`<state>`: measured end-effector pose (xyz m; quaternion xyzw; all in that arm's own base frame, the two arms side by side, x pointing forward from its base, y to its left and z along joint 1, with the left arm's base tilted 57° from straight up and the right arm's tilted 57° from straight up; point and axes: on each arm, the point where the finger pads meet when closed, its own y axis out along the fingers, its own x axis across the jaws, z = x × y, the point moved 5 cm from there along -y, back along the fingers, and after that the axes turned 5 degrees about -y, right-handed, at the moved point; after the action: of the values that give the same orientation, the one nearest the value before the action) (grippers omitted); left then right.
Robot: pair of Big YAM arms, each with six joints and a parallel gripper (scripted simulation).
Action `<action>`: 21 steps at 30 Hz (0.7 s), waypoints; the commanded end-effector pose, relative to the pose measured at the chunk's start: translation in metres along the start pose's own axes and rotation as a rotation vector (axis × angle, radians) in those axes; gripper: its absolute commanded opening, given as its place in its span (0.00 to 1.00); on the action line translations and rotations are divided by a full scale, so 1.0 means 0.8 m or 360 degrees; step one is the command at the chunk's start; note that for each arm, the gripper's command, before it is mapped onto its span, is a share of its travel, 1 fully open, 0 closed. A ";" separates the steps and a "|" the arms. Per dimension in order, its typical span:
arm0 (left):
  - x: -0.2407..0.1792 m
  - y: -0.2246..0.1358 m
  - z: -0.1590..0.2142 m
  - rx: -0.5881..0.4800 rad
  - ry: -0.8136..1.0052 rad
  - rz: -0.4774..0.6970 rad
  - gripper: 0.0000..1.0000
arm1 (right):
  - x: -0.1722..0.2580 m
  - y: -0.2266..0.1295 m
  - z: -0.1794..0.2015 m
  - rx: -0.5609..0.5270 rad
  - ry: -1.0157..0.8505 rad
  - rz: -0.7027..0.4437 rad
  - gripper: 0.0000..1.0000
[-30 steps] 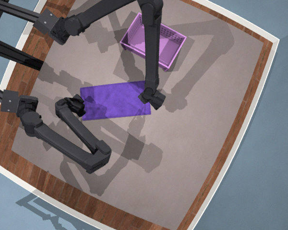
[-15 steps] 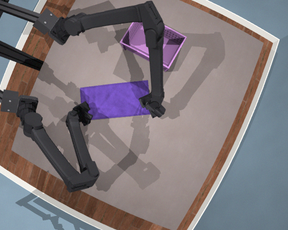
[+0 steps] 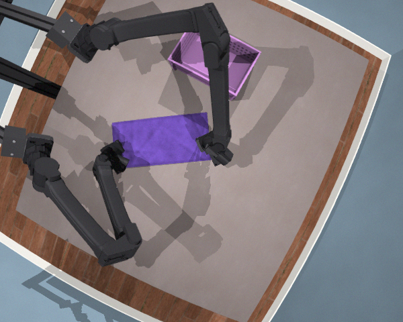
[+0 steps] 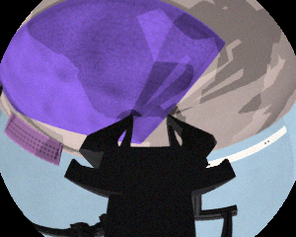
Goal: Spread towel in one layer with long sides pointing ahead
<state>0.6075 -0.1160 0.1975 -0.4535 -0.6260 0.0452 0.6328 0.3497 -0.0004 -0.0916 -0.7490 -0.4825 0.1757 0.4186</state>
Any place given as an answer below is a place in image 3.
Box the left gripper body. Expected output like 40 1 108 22
196 132 213 152

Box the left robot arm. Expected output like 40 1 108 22
70 3 233 166

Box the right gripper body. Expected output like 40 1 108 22
100 141 124 154

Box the pink plastic basket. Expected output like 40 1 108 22
168 32 261 100

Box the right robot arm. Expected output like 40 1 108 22
23 137 142 267

